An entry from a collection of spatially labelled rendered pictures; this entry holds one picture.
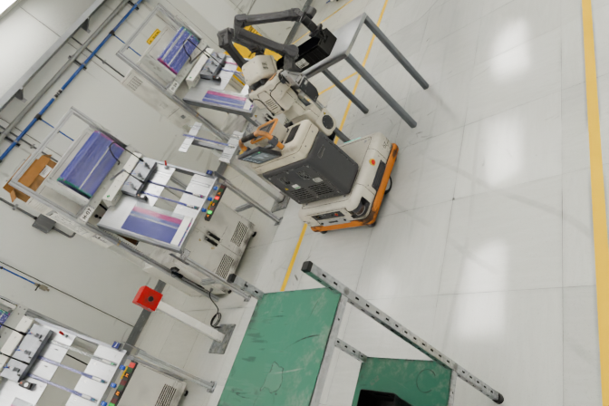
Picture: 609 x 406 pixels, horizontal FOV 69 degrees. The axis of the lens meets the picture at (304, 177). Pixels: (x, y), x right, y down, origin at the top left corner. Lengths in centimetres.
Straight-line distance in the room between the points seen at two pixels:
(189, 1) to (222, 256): 361
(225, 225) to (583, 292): 288
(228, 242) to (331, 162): 158
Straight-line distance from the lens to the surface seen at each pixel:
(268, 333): 158
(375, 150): 310
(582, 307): 212
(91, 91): 584
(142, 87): 467
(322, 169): 277
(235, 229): 413
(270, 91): 292
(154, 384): 378
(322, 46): 308
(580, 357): 205
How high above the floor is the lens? 180
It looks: 26 degrees down
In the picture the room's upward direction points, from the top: 51 degrees counter-clockwise
